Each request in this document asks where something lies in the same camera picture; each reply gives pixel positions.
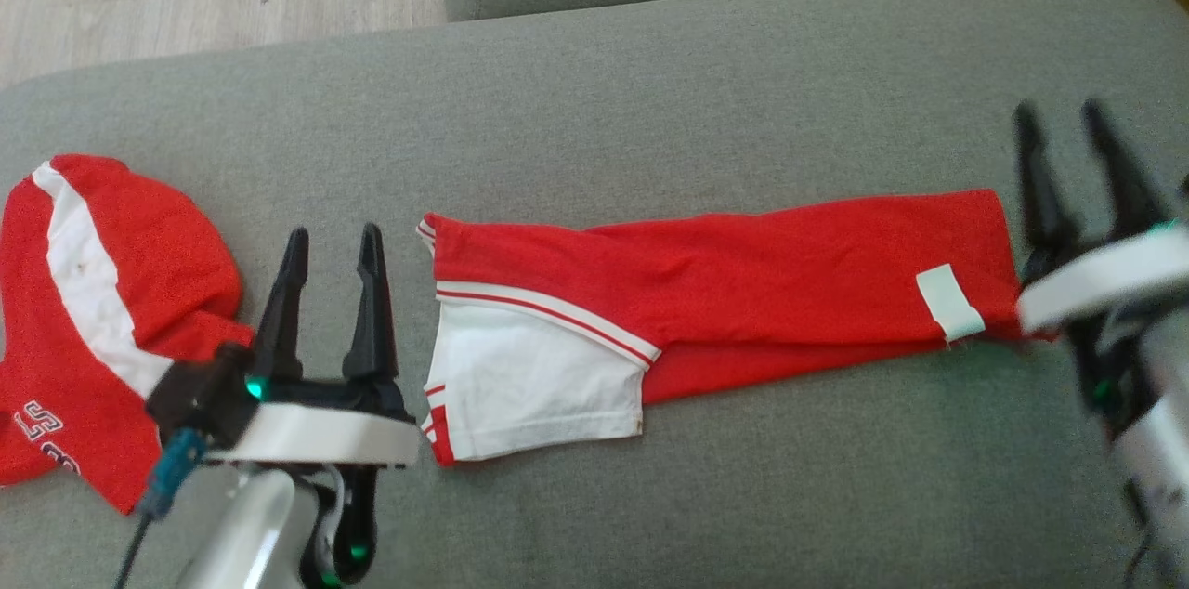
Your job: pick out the red shorts with white stripe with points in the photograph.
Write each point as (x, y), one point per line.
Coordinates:
(158, 245)

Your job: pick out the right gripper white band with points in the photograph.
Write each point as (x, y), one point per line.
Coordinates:
(1105, 278)

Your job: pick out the red jersey with white sleeves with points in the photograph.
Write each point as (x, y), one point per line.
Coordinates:
(743, 273)

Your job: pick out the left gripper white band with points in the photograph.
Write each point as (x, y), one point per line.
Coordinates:
(325, 436)

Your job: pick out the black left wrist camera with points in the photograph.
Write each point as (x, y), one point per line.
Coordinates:
(200, 399)

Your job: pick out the large grey sofa ottoman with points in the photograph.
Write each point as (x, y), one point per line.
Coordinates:
(594, 106)

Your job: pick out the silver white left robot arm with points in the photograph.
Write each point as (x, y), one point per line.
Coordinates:
(251, 533)

